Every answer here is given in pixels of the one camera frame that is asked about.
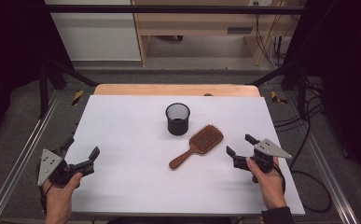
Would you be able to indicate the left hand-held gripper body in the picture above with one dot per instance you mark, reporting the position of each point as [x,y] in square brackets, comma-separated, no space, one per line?
[49,165]

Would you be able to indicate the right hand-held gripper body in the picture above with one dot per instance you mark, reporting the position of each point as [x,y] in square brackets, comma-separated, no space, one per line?
[271,149]

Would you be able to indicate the wooden paddle hairbrush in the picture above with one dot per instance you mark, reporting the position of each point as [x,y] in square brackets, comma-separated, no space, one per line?
[200,144]

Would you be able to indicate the black mesh cup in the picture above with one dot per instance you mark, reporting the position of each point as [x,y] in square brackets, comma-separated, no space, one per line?
[177,119]

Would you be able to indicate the person's left hand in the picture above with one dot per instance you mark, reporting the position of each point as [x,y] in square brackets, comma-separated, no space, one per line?
[58,199]

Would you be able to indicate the person's right hand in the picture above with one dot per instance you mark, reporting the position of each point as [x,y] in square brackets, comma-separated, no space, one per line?
[270,189]

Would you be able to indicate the yellow black floor tape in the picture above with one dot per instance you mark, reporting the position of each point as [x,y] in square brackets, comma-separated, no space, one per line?
[77,97]
[276,97]

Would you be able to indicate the black metal stand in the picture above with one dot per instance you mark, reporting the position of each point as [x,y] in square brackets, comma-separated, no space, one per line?
[44,90]
[301,87]

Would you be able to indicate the white table sheet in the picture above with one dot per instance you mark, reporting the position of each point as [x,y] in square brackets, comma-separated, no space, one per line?
[156,174]

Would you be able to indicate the person's dark right sleeve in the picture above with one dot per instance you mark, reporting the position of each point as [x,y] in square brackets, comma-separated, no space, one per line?
[277,216]

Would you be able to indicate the light wooden table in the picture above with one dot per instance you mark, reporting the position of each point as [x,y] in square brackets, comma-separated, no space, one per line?
[175,90]

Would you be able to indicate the black curtain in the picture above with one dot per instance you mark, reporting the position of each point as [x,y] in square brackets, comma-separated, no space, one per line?
[349,77]
[10,62]

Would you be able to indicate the white cabinet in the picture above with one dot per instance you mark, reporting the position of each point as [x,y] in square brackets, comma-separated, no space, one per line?
[97,34]

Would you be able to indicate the beige wooden desk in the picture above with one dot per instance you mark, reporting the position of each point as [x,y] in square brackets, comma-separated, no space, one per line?
[200,21]

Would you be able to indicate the aluminium frame rail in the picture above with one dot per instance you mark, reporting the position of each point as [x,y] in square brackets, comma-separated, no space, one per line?
[324,174]
[19,155]

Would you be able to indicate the black horizontal frame bar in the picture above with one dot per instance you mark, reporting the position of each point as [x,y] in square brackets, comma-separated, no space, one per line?
[169,9]

